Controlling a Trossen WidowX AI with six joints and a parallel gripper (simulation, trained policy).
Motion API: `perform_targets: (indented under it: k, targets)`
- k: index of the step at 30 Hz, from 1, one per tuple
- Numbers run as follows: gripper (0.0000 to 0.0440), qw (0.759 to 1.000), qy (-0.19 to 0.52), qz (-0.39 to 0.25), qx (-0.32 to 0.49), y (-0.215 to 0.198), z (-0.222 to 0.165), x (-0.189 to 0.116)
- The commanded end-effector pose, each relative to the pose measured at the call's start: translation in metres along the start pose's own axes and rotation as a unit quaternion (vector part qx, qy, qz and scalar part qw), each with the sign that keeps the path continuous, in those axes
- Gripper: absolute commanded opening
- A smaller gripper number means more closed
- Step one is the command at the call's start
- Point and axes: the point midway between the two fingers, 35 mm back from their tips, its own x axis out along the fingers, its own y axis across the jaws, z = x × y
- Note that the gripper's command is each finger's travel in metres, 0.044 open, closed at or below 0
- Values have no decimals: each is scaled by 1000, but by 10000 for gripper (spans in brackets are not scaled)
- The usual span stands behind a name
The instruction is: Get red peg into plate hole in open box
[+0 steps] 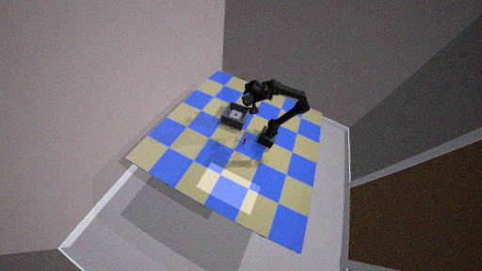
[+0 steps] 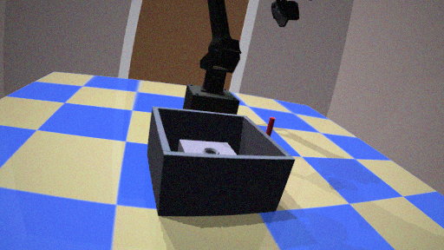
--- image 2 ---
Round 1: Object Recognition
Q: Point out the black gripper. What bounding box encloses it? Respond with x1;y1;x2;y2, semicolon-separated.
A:
271;0;299;28

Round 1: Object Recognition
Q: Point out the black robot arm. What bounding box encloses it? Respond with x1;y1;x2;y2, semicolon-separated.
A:
200;0;241;95

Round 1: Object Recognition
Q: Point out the red peg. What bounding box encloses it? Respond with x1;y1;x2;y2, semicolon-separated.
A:
266;117;276;137

